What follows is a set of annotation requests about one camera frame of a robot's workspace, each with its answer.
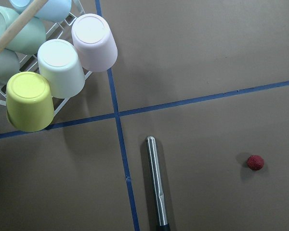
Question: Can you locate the pink cup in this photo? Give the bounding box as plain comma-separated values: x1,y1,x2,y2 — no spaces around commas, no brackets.
71,13,118,72

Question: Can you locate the white cup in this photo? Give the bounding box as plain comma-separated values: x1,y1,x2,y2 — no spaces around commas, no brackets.
38,39,85,99

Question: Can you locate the yellow cup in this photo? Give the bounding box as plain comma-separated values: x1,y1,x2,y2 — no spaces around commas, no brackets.
6,72,54,132

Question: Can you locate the green cup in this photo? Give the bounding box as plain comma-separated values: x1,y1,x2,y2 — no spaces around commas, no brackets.
0,6,46,55

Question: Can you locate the blue rack cup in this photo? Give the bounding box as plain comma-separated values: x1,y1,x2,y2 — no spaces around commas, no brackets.
10,0,72,22

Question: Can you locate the grey cup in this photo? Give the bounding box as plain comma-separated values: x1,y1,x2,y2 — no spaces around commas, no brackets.
0,49,20,85

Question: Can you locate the steel muddler black head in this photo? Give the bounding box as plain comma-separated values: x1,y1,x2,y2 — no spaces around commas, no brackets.
146,135,171,231

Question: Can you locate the red strawberry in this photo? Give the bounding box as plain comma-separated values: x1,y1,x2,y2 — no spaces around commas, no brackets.
247,155,264,171

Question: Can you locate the white wire cup rack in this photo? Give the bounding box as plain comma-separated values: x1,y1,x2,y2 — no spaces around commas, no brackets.
0,0,85,115

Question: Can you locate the wooden rack handle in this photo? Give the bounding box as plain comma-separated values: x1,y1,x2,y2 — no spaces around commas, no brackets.
0,0,48,53

